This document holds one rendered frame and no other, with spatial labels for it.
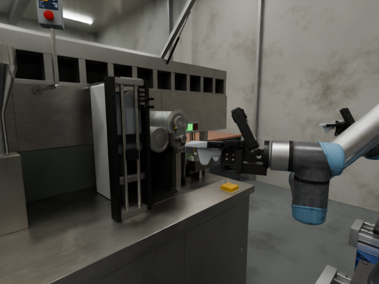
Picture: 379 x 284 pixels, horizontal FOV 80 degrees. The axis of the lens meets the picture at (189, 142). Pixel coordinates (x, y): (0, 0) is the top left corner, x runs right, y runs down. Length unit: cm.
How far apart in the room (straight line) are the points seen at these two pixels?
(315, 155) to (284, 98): 346
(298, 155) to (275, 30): 379
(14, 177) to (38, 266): 33
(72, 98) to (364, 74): 338
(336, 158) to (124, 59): 119
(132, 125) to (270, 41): 358
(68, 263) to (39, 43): 93
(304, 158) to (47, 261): 74
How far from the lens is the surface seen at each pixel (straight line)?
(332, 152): 57
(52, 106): 126
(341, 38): 388
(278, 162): 56
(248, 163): 58
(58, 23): 97
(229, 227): 127
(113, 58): 140
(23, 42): 127
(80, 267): 76
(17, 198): 101
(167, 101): 158
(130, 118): 92
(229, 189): 120
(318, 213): 61
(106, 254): 79
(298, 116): 391
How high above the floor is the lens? 133
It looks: 9 degrees down
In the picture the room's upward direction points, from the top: straight up
